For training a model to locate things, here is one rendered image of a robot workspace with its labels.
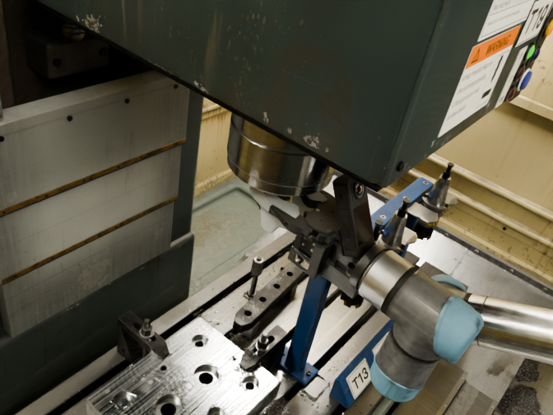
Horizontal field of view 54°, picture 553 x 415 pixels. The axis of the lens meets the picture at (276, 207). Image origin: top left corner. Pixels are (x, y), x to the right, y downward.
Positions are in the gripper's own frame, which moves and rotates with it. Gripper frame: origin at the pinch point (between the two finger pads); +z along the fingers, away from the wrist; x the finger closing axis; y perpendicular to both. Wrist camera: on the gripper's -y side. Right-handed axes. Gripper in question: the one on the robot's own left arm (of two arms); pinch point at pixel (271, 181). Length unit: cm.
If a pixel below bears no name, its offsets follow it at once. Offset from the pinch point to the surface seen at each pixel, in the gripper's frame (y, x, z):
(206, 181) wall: 82, 74, 81
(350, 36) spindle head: -30.0, -11.8, -12.9
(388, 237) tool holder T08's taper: 20.5, 31.8, -9.7
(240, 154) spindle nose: -7.5, -8.0, 0.3
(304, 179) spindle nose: -6.9, -3.7, -7.8
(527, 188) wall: 31, 102, -19
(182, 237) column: 60, 27, 44
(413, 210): 23, 49, -7
